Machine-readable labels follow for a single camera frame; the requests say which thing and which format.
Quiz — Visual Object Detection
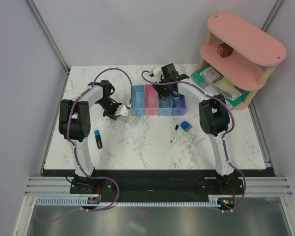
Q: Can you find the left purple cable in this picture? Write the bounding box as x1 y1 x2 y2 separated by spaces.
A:
65 67 134 223

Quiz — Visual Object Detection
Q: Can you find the green spiral notebook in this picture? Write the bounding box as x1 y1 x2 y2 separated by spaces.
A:
191 64 249 110

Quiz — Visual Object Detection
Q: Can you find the purple cable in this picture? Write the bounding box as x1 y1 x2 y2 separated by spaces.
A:
65 67 134 223
141 70 246 213

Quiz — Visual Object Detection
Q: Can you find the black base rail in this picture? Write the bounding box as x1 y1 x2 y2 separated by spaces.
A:
41 168 245 197

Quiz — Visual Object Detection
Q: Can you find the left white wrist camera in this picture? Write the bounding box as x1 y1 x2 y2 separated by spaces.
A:
115 104 130 117

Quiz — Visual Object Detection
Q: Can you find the blue cleaning gel jar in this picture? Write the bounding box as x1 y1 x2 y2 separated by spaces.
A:
172 91 181 102

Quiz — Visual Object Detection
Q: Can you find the black capped pen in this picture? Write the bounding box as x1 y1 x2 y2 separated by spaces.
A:
170 124 179 143

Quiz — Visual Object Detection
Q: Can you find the red brown small box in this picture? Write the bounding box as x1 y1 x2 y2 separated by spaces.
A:
217 43 234 58

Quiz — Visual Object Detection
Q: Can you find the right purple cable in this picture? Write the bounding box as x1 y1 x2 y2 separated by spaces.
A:
141 70 246 213

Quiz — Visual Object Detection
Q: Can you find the white cable duct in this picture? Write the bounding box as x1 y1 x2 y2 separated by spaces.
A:
35 195 222 207

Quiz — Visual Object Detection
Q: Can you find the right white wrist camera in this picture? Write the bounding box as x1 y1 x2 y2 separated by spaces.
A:
149 67 163 83

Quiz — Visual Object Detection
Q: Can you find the blue pencil sharpener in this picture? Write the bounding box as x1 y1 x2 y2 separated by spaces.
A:
180 121 192 132

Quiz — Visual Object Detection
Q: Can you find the purple blue bin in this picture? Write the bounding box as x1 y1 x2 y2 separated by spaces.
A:
171 95 186 116

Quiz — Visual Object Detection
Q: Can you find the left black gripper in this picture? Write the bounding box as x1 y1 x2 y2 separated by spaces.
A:
97 97 122 120

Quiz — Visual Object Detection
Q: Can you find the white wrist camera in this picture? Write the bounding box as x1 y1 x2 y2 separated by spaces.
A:
149 67 163 83
115 104 130 117

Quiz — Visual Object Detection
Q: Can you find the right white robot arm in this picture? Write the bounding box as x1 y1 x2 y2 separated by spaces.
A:
149 63 239 194

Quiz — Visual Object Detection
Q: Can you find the light blue end bin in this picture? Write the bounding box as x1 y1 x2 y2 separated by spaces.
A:
131 85 145 117

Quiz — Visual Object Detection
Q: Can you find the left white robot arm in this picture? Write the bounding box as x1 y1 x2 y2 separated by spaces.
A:
59 80 124 193

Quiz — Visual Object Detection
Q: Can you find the pink bin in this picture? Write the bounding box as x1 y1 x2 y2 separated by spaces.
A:
145 85 158 116

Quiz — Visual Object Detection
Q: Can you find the pink two tier shelf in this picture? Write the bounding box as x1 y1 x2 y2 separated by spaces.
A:
196 12 287 107

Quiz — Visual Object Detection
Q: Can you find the blue highlighter marker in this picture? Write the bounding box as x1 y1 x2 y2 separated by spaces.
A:
94 130 103 149

